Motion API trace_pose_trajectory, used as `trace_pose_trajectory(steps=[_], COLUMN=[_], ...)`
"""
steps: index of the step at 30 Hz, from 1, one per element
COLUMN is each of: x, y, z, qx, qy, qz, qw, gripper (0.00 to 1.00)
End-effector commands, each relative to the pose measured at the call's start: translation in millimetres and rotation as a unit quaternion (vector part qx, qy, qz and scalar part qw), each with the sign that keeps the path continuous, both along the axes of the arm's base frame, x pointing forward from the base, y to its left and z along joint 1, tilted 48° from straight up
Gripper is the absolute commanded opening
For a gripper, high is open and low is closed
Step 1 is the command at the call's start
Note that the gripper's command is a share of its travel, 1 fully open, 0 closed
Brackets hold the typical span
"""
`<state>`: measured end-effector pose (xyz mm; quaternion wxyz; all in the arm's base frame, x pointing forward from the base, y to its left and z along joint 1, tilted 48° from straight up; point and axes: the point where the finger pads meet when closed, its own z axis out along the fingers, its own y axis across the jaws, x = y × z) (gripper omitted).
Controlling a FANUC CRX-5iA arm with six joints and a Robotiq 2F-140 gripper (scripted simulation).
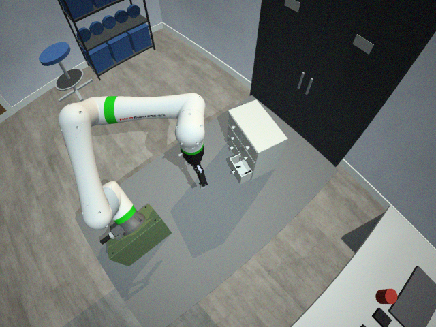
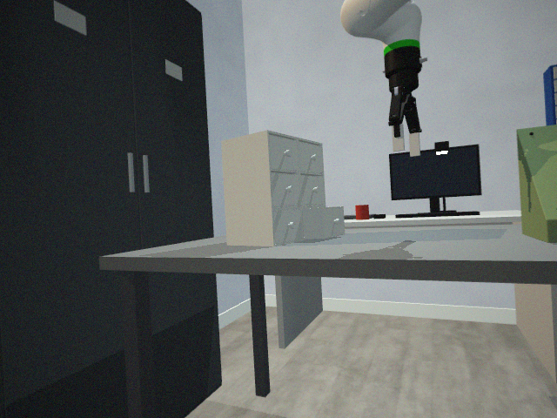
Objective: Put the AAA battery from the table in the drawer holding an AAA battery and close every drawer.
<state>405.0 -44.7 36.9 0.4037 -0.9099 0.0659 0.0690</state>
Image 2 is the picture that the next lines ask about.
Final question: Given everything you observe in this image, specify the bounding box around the grey drawer front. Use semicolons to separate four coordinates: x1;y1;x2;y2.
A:
273;209;303;244
300;175;325;205
269;135;299;171
303;206;345;239
271;172;300;206
299;142;323;173

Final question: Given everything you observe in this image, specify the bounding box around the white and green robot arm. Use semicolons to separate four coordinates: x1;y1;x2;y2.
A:
340;0;427;79

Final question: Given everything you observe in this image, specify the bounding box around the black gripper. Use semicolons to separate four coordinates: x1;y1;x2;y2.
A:
388;71;422;157

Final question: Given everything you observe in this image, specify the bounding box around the small beige chest of grey drawers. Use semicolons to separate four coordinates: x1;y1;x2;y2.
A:
221;130;325;246

